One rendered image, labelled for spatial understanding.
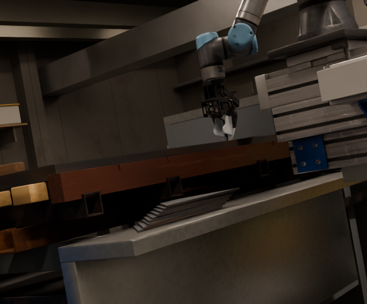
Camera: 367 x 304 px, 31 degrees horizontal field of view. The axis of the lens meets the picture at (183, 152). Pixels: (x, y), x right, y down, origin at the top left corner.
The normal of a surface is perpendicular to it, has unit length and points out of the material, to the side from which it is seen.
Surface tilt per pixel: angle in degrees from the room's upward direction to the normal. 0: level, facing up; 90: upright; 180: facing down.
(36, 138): 90
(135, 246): 90
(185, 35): 90
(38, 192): 90
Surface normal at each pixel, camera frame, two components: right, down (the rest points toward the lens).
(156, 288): 0.79, -0.15
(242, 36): -0.06, -0.01
